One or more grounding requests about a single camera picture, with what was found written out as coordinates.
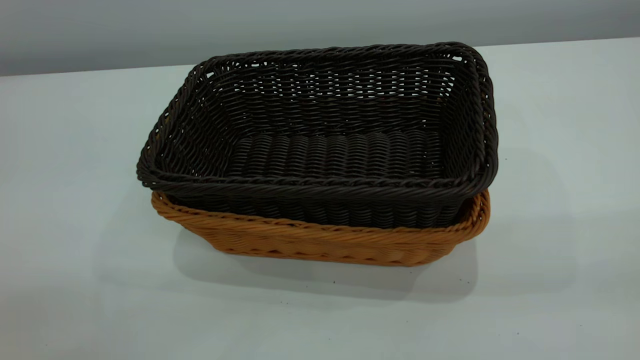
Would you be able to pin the dark brown wicker basket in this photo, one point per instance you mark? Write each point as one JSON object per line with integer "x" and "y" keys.
{"x": 325, "y": 150}

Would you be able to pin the light brown wicker basket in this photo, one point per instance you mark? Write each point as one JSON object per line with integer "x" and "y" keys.
{"x": 325, "y": 245}

